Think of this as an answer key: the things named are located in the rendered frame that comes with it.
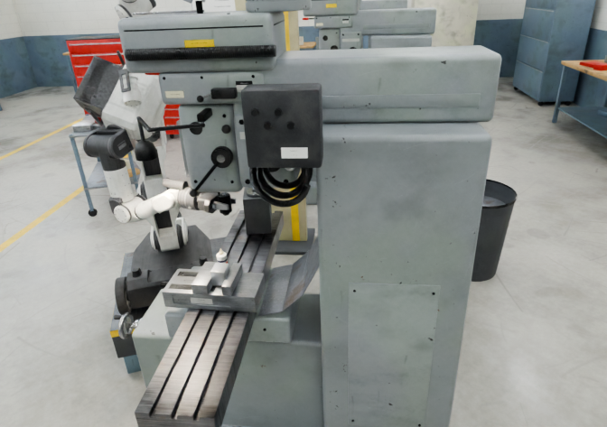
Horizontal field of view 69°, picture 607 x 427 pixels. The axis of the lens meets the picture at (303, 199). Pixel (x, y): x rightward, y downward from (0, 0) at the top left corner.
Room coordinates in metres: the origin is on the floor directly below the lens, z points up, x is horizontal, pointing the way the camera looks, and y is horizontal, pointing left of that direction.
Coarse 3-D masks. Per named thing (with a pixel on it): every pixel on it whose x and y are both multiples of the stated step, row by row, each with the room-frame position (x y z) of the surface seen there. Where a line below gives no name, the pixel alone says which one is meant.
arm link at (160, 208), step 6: (168, 192) 1.55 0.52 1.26; (156, 198) 1.55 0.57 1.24; (162, 198) 1.54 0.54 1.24; (168, 198) 1.53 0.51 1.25; (174, 198) 1.55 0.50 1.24; (156, 204) 1.56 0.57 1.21; (162, 204) 1.55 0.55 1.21; (168, 204) 1.53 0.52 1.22; (174, 204) 1.54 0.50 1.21; (156, 210) 1.56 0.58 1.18; (162, 210) 1.55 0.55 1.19
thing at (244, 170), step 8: (240, 120) 1.36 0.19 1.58; (240, 128) 1.37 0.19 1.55; (240, 136) 1.37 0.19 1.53; (240, 144) 1.37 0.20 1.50; (240, 152) 1.37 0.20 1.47; (240, 160) 1.37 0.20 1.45; (240, 168) 1.37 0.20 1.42; (248, 168) 1.37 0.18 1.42; (272, 168) 1.35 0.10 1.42; (280, 168) 1.35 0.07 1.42; (296, 168) 1.40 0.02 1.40; (240, 176) 1.38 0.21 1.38; (248, 176) 1.37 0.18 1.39; (264, 176) 1.36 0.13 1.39; (280, 176) 1.35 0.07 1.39; (288, 176) 1.35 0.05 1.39; (296, 176) 1.39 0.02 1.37; (248, 184) 1.37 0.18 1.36; (272, 184) 1.36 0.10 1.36
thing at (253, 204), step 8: (248, 192) 1.86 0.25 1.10; (256, 192) 1.86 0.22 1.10; (248, 200) 1.82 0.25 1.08; (256, 200) 1.82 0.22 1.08; (264, 200) 1.82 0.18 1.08; (248, 208) 1.82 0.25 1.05; (256, 208) 1.82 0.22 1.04; (264, 208) 1.82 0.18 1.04; (248, 216) 1.82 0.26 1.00; (256, 216) 1.82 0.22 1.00; (264, 216) 1.82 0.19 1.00; (248, 224) 1.82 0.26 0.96; (256, 224) 1.82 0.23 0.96; (264, 224) 1.82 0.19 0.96; (248, 232) 1.82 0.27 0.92; (256, 232) 1.82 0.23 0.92; (264, 232) 1.82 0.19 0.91
